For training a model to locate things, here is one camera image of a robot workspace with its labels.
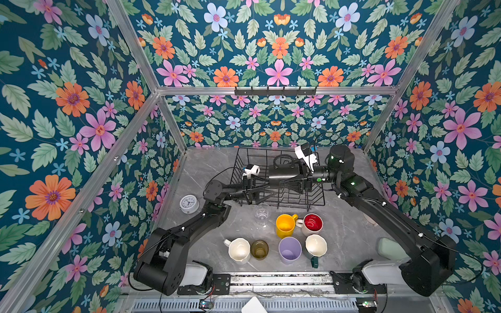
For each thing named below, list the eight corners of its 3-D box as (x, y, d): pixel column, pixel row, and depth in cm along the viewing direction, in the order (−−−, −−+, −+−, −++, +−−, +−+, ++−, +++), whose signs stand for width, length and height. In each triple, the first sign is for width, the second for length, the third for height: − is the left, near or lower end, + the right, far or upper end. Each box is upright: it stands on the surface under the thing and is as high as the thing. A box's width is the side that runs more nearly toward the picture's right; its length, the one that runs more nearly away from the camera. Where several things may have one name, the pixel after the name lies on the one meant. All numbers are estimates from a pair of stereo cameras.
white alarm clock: (180, 214, 95) (177, 209, 91) (185, 199, 100) (182, 194, 96) (196, 214, 94) (194, 209, 91) (200, 199, 100) (198, 194, 96)
